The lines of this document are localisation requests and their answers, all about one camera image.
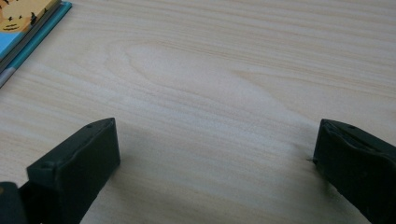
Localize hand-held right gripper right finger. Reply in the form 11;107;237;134
312;119;396;224

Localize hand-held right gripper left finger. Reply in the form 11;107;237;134
18;117;121;224

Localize colourful picture book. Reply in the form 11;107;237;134
0;0;73;90

